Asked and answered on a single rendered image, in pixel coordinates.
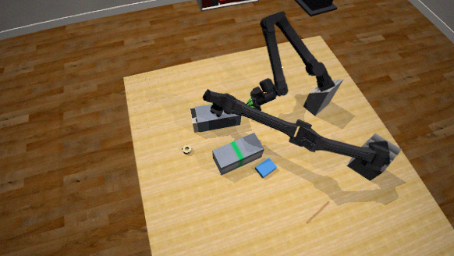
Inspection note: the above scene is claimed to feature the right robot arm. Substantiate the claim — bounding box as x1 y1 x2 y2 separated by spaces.
250 11 335 105

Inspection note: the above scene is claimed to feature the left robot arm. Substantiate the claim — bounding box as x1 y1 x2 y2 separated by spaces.
203 89 390 171

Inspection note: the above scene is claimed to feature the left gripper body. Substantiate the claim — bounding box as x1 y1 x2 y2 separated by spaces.
210 106 223 117

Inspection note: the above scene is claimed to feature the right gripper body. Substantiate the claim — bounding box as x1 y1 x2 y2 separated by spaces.
251 96 261 111

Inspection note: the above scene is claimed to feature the blue flat box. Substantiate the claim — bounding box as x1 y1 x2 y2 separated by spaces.
255 158 277 179

